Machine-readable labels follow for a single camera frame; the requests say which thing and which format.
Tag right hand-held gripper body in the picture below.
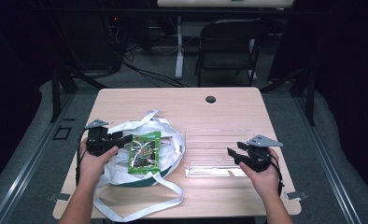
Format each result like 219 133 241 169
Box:
247 134 284 173

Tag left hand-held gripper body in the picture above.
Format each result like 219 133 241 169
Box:
84 119 115 157

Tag clear plastic tray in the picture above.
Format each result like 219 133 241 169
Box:
184 129 256 179

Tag green snack packet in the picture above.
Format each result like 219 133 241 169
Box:
128 131 162 175

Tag white tote bag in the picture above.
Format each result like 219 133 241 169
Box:
92 108 187 223

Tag person's right hand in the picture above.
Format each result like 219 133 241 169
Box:
238 148 281 197

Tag person's left hand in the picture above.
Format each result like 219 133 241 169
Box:
78 138 120 188

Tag black metal stand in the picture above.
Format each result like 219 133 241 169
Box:
260 65 318 127
49 65 109 123

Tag dark computer tower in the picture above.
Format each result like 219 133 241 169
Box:
103 13 152 73

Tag black folding chair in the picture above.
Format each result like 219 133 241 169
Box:
194 18 269 89

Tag white desk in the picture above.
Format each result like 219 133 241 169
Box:
156 0 295 79

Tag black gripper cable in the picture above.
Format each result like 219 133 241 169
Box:
268 153 286 198
75 130 91 188

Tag grey metal table bracket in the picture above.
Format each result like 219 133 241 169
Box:
47 192 71 203
285 190 309 201

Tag black floor cables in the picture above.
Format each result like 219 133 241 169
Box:
121 43 190 89

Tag aluminium floor rail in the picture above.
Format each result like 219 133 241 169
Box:
0 92 78 224
292 92 364 224

